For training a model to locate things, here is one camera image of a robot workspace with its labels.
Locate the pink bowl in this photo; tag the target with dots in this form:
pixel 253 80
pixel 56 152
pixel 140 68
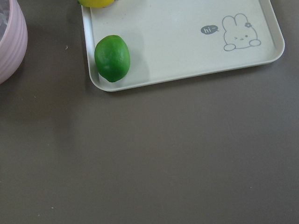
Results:
pixel 13 45

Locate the green lime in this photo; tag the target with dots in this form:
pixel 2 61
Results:
pixel 112 58

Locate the beige rabbit serving tray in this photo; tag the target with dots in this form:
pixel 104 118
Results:
pixel 175 39

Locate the yellow lemon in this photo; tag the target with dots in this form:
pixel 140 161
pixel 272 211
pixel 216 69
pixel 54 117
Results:
pixel 95 3

